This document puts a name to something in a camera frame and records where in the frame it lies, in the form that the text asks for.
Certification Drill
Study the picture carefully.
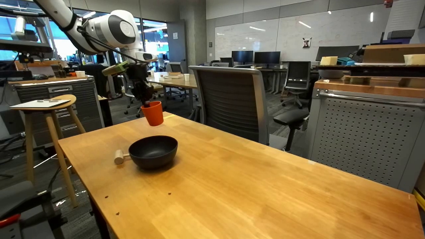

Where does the brown wooden box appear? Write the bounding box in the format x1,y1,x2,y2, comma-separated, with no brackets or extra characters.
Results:
363,43,425,64

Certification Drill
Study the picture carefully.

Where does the wide black computer monitor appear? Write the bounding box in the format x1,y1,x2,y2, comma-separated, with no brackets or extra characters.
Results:
315,44,362,63

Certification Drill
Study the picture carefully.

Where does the gray perforated cabinet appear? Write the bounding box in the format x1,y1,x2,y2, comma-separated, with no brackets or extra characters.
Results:
307,79,425,194

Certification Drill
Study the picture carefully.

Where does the wooden stool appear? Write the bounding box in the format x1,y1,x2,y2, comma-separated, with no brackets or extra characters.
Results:
10,93,88,209

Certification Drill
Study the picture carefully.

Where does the black office chair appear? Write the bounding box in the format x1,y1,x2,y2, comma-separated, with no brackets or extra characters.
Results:
273,60,313,153

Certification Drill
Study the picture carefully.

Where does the light wooden desk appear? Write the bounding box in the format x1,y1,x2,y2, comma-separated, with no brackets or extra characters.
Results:
147,71,200,92

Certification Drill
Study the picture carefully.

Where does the flat board with paper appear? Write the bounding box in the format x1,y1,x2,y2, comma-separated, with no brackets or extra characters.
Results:
10,97,74,113

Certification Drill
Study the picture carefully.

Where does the gray mesh office chair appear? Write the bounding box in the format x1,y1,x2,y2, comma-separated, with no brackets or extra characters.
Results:
189,64,272,147

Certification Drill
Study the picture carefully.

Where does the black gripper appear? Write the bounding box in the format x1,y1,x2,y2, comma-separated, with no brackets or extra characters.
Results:
127,62,160,108

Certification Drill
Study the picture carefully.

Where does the orange plastic cup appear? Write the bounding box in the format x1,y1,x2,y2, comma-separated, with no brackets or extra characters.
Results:
140,100,165,128

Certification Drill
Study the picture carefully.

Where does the pale wooden block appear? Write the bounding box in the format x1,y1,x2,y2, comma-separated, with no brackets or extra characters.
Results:
319,55,341,68

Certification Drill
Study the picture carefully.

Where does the black bowl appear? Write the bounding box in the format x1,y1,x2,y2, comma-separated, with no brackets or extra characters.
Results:
128,135,180,173

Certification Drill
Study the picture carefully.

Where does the gray drawer cabinet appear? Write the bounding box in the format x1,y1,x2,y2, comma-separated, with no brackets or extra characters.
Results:
9,76,107,140

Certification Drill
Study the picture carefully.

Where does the small wooden mallet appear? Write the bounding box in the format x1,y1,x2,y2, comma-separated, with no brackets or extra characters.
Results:
114,149,133,166

